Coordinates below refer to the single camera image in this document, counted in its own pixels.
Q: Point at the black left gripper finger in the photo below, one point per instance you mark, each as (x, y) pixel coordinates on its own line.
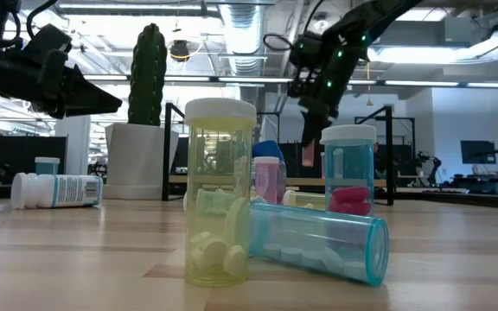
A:
(89, 97)

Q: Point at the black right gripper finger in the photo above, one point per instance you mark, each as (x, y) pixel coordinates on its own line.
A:
(309, 129)

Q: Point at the teal vial with red capsules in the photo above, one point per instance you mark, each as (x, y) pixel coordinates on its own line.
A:
(348, 164)

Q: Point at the pink vial white cap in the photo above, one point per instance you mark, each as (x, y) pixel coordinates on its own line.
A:
(322, 166)
(266, 179)

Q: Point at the white labelled supplement bottle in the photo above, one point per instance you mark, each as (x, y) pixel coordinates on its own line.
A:
(59, 191)

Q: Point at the tall yellow vial white cap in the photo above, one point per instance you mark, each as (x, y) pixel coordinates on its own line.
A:
(218, 173)

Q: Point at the black background robot arm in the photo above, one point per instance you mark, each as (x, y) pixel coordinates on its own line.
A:
(432, 166)

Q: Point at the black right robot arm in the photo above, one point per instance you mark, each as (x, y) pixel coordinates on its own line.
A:
(361, 21)

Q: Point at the blue-lidded white jar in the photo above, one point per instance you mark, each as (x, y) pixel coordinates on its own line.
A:
(268, 149)

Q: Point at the white building column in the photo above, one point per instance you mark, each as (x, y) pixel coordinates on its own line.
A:
(74, 147)

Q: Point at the green cactus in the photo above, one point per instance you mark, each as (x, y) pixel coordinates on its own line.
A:
(147, 78)

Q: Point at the white plant pot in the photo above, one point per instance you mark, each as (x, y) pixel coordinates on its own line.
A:
(138, 160)

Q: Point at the long ceiling light strip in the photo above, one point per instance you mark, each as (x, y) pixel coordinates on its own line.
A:
(240, 79)
(422, 83)

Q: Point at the large teal vial white cap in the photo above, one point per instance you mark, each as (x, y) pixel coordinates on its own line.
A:
(318, 242)

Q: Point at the black computer monitor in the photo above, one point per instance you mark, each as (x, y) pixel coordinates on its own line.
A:
(478, 151)

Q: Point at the cluttered office desk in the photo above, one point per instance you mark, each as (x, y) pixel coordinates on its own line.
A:
(491, 180)

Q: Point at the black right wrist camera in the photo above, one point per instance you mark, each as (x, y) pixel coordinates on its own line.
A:
(305, 52)

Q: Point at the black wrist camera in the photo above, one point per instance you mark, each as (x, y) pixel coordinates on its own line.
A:
(48, 41)
(305, 52)

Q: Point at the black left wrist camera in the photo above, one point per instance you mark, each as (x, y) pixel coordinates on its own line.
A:
(48, 41)

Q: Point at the wooden shelf black metal frame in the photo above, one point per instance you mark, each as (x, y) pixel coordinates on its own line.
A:
(389, 142)

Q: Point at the silver spiral ceiling duct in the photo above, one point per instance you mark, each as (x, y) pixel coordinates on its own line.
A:
(244, 34)

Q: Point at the black ceiling camera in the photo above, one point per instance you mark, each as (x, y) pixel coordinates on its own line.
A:
(180, 51)

